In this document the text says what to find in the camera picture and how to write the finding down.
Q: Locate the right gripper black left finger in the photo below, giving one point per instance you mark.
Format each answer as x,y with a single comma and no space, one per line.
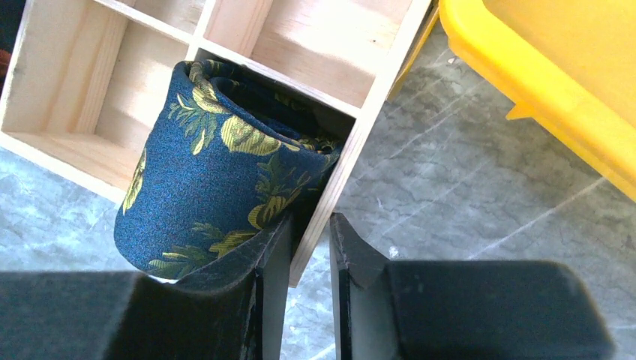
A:
232,308

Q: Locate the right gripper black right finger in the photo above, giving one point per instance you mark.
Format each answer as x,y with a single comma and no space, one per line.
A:
458,309

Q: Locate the wooden compartment organizer box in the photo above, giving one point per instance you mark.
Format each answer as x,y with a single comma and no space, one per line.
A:
87,78

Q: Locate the blue rolled tie yellow flowers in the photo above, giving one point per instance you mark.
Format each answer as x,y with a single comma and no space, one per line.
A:
225,158

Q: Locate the yellow plastic tray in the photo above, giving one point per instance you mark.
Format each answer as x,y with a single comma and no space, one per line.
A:
570,65

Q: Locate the dark rolled tie orange pattern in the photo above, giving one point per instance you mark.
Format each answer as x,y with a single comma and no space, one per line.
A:
11,15

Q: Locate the black yellow handled screwdriver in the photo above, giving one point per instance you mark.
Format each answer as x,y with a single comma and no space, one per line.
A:
424,30

